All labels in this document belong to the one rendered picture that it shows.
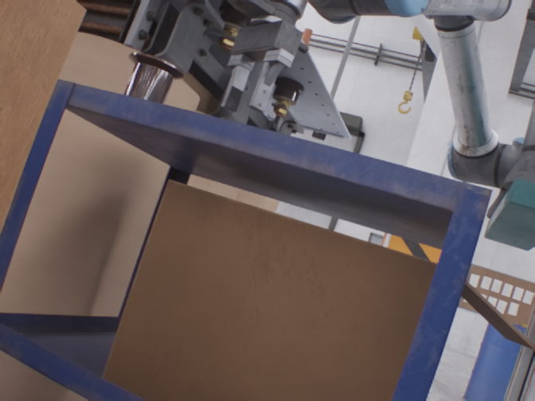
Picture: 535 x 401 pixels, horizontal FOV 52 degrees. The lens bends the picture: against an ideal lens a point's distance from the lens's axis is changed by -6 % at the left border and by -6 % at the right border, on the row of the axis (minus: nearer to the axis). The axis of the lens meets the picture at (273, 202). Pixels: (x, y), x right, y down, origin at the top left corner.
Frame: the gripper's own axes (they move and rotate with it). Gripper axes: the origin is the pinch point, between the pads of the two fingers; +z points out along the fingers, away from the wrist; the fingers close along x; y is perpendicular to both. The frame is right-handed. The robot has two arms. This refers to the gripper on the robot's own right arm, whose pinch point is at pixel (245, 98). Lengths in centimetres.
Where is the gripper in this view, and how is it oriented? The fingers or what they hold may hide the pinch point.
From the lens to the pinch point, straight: 98.7
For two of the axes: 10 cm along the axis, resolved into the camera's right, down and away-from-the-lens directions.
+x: -6.0, -1.3, 7.9
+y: 7.3, 3.1, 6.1
